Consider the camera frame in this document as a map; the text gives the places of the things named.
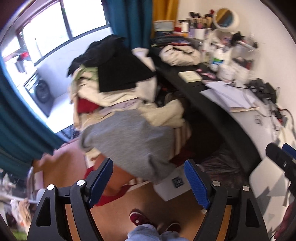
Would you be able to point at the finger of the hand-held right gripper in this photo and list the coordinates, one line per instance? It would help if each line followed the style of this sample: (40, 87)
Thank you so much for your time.
(276, 155)
(289, 149)

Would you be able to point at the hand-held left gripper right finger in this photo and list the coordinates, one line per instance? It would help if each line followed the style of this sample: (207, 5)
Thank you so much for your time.
(196, 183)

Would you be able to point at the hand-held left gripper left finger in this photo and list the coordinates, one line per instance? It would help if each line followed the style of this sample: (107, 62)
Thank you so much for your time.
(101, 180)

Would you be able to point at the grey knit sweater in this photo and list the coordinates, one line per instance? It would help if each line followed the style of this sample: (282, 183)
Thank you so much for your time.
(129, 139)

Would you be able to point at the pile of clothes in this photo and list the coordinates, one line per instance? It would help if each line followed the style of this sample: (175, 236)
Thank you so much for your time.
(92, 92)

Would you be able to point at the red cloth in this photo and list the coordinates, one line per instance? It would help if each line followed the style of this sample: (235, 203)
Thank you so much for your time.
(111, 197)

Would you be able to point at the white flat panel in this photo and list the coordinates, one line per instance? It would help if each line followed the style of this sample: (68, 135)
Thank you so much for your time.
(268, 176)

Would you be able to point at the dark plastic bag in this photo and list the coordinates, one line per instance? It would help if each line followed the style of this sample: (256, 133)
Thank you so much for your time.
(222, 166)

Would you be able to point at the white cardboard box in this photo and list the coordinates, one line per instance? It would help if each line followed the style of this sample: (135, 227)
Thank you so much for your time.
(166, 187)

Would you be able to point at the beige striped cloth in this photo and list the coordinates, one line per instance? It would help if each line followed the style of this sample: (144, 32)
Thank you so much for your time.
(182, 139)

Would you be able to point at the person's dark red slipper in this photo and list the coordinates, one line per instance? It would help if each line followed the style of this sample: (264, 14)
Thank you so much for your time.
(173, 227)
(140, 217)

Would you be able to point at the black electronic device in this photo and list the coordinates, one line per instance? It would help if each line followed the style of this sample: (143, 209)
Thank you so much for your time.
(263, 89)

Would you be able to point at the black edged desk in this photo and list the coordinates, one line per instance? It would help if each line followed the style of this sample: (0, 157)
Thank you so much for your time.
(208, 109)

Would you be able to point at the cream fleece garment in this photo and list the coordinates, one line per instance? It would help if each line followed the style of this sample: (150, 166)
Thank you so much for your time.
(166, 113)

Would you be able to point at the red garment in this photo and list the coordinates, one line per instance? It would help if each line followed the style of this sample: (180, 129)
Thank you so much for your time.
(87, 106)

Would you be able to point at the white paper sheets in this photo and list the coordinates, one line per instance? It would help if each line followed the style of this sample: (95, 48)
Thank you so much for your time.
(222, 92)

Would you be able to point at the teal curtain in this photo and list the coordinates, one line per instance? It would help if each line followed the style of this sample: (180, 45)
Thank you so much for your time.
(20, 125)
(131, 23)

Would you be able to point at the beige flat box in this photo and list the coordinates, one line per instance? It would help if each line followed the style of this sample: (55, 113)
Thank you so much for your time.
(190, 76)

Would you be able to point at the clear acrylic organizer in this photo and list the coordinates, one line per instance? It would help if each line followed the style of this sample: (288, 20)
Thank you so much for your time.
(242, 53)

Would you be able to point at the white washing machine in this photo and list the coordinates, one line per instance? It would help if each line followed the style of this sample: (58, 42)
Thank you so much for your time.
(42, 89)

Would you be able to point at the white plastic bottle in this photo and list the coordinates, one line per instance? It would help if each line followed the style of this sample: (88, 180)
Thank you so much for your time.
(217, 60)

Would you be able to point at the black garment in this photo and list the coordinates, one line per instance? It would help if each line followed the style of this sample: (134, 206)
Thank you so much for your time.
(120, 67)

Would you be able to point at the cream jacket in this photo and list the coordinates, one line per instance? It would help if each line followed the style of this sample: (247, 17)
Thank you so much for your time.
(180, 56)

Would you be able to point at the white cup of makeup brushes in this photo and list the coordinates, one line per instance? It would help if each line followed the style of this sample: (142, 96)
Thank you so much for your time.
(200, 33)

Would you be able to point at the round white framed mirror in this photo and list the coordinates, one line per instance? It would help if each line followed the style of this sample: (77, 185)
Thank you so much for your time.
(225, 18)

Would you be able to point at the dark framed window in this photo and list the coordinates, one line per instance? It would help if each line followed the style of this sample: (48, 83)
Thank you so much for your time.
(46, 34)

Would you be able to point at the pale storage box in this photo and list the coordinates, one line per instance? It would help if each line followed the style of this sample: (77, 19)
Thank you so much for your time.
(164, 26)

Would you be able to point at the mustard yellow curtain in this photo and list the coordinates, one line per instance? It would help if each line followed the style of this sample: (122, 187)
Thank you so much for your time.
(165, 9)

